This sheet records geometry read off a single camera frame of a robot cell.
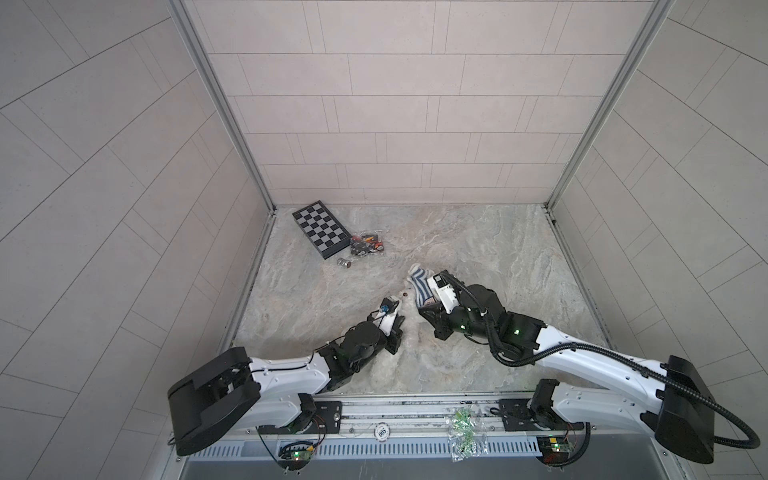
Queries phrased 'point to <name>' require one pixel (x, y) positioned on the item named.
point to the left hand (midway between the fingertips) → (411, 315)
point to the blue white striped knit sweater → (419, 280)
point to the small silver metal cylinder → (344, 262)
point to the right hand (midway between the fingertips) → (418, 317)
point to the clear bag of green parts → (467, 432)
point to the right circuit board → (554, 449)
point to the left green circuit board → (295, 455)
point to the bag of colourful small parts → (362, 245)
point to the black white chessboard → (322, 229)
